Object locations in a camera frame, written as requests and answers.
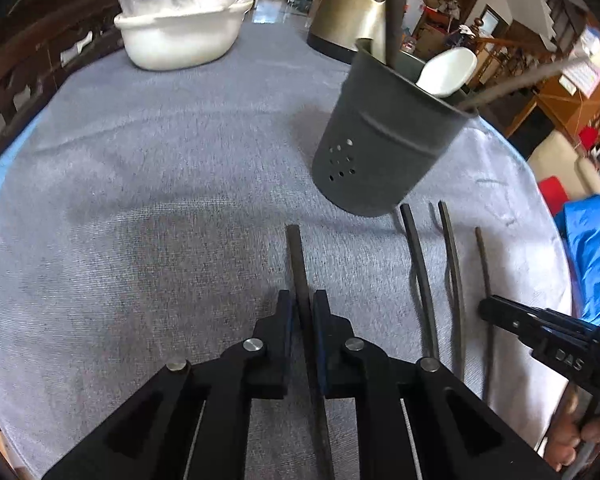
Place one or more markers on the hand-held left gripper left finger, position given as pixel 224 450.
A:
pixel 290 320

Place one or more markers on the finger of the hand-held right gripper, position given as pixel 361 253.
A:
pixel 510 312

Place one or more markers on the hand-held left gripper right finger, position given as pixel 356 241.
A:
pixel 321 325

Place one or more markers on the grey metal utensil holder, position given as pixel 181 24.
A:
pixel 380 150

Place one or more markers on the white plastic spoon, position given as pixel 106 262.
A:
pixel 450 70

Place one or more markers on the person's right hand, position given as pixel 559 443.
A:
pixel 565 442

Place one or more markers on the bright blue fabric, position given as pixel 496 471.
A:
pixel 590 250

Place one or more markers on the red chair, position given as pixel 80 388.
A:
pixel 552 192

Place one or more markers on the cream chair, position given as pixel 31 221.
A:
pixel 565 160

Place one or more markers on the grey tablecloth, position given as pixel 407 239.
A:
pixel 155 210

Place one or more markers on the light wooden cabinet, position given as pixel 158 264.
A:
pixel 570 110

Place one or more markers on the wooden stair railing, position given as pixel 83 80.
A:
pixel 510 55

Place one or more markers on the white plastic basin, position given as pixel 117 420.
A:
pixel 180 40

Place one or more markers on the metal electric kettle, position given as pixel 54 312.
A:
pixel 350 10

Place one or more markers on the light blue table underlay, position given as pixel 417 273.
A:
pixel 0 180

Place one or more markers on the dark carved wooden sideboard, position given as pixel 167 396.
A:
pixel 25 60

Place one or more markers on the wall poster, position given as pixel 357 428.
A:
pixel 590 60

